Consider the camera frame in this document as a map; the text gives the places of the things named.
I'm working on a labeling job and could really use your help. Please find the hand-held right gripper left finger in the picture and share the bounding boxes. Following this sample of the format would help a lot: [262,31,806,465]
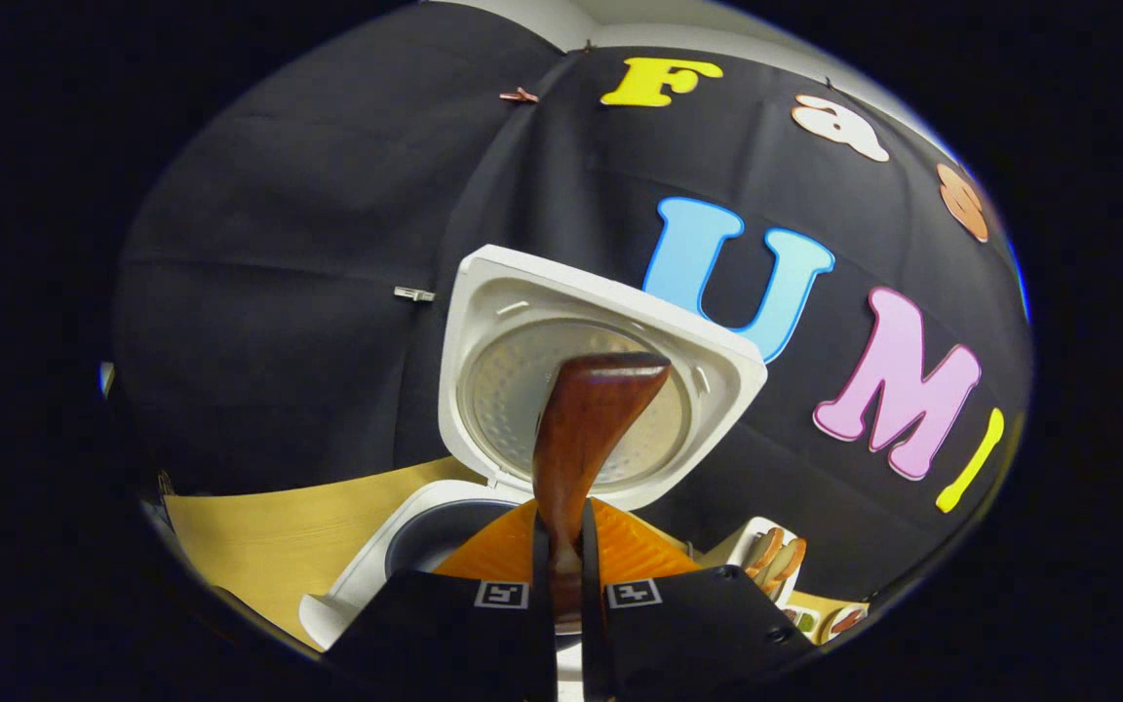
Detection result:
[323,497,562,702]

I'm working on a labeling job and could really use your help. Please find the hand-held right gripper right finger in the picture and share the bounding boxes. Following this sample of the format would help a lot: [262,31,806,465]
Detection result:
[576,497,816,702]

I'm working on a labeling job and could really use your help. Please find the wooden spoon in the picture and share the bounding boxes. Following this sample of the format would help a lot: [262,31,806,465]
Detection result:
[532,351,672,635]

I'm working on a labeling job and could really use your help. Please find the white rice cooker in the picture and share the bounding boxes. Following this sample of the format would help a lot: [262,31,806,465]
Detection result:
[298,244,769,683]

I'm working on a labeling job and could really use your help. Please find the white toaster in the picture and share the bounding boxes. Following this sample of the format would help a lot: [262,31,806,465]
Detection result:
[717,517,806,605]

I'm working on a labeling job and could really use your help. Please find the toasted bread slice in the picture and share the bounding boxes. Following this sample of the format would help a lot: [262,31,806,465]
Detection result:
[747,526,785,576]
[766,538,806,591]

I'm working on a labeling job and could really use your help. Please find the round white plate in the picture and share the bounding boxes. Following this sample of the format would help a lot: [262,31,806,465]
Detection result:
[820,603,870,643]

